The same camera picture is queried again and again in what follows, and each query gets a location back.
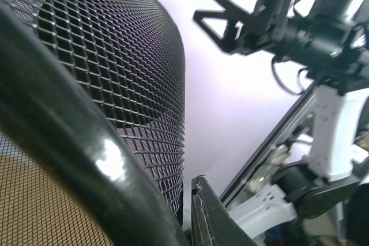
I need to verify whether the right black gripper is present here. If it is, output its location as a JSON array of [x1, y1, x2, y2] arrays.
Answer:
[[193, 0, 295, 56]]

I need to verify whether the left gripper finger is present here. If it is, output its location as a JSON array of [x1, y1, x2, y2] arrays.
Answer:
[[191, 176, 256, 246]]

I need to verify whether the black mesh wastebasket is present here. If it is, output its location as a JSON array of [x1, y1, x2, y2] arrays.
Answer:
[[1, 0, 188, 245]]

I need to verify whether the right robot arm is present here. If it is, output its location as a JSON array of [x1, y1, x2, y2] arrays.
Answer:
[[191, 0, 368, 245]]

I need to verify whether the aluminium rail frame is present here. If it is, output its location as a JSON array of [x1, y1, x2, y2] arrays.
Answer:
[[220, 83, 315, 207]]

